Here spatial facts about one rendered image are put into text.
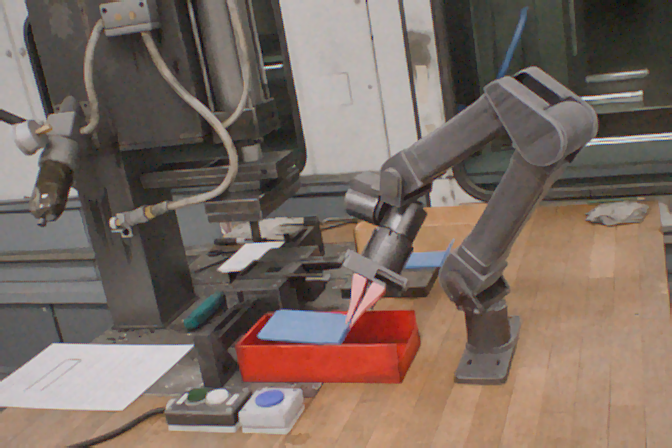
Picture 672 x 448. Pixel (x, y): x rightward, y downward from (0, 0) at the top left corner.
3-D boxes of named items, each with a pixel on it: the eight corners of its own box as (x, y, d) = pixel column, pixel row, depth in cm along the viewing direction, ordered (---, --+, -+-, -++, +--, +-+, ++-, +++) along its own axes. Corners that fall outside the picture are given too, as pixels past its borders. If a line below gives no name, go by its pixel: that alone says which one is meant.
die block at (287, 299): (287, 334, 139) (279, 293, 136) (234, 335, 142) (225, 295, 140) (326, 287, 156) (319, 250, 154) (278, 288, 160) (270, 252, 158)
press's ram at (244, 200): (271, 237, 133) (234, 50, 124) (133, 244, 142) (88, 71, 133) (310, 202, 149) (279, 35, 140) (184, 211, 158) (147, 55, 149)
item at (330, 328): (349, 345, 120) (345, 329, 119) (257, 338, 126) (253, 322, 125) (366, 318, 126) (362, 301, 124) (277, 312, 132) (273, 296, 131)
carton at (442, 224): (481, 261, 158) (477, 222, 156) (358, 266, 167) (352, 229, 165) (491, 238, 170) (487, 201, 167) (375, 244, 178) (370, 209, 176)
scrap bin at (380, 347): (401, 383, 116) (395, 345, 114) (242, 382, 125) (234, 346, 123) (420, 344, 127) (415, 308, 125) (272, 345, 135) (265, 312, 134)
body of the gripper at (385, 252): (344, 264, 126) (366, 222, 127) (403, 295, 125) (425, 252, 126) (341, 259, 120) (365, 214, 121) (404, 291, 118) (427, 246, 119)
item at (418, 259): (449, 266, 150) (447, 251, 150) (369, 269, 156) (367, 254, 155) (457, 252, 157) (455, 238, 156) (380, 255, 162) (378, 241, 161)
